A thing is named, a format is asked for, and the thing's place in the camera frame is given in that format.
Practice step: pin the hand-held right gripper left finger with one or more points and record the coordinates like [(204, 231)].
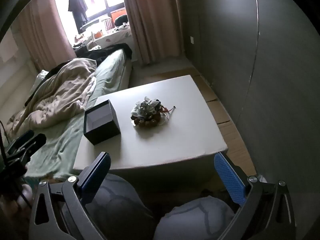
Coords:
[(96, 172)]

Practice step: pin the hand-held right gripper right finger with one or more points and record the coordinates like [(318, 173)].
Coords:
[(228, 177)]

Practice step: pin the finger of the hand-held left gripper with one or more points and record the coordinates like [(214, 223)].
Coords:
[(33, 143), (21, 138)]

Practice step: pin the black jewelry box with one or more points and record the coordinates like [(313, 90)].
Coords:
[(102, 132)]

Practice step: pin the pile of mixed jewelry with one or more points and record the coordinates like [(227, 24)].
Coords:
[(146, 112)]

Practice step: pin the person's left hand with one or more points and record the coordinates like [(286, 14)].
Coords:
[(24, 192)]

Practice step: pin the person's left leg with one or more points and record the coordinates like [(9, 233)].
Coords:
[(117, 205)]

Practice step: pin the person's leg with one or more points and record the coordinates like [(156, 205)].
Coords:
[(117, 205), (200, 217)]

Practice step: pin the person's right leg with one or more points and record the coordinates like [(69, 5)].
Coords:
[(200, 217)]

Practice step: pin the beige crumpled blanket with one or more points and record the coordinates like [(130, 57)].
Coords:
[(57, 97)]

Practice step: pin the bed with green sheet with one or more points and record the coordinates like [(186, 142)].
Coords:
[(110, 75)]

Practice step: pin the pink curtain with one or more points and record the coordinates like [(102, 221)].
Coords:
[(150, 17), (42, 30)]

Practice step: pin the dark clothes on bed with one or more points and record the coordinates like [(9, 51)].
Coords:
[(100, 53)]

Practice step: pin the floral windowsill cloth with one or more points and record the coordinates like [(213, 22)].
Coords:
[(112, 36)]

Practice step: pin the dark hanging garment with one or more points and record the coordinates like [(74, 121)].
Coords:
[(77, 7)]

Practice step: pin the orange box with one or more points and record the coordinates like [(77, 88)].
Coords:
[(117, 15)]

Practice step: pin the wall socket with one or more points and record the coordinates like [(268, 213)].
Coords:
[(192, 40)]

